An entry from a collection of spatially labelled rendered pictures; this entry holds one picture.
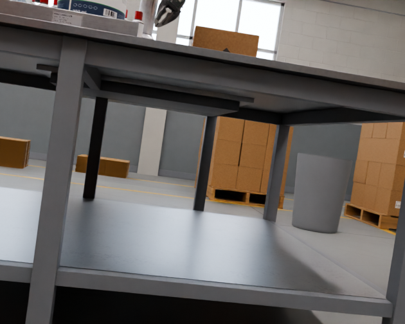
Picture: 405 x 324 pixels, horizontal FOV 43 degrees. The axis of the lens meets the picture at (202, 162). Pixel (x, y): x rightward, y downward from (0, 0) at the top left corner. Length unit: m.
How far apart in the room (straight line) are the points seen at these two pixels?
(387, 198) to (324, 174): 1.27
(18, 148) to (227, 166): 2.39
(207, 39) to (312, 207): 2.20
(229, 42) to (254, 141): 3.15
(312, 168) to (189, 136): 3.67
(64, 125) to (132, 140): 6.26
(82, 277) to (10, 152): 4.84
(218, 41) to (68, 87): 1.20
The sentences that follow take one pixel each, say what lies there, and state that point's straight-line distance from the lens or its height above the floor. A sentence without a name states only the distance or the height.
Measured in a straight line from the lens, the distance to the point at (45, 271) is 1.37.
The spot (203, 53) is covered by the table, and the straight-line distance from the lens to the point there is 1.30.
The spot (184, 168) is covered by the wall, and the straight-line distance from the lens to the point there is 7.62.
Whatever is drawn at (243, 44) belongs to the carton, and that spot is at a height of 1.07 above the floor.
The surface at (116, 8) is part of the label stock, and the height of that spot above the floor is 0.94.
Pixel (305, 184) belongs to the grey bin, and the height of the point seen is 0.37.
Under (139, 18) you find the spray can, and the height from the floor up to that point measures 1.06.
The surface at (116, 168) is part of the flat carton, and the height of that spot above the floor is 0.12.
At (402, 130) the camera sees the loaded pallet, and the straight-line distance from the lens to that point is 5.29.
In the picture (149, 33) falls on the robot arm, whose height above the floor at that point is 1.09.
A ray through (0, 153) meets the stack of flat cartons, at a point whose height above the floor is 0.14.
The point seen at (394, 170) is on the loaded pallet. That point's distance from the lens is 5.28.
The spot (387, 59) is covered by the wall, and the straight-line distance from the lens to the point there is 8.59.
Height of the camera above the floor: 0.60
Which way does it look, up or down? 2 degrees down
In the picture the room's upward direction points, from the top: 8 degrees clockwise
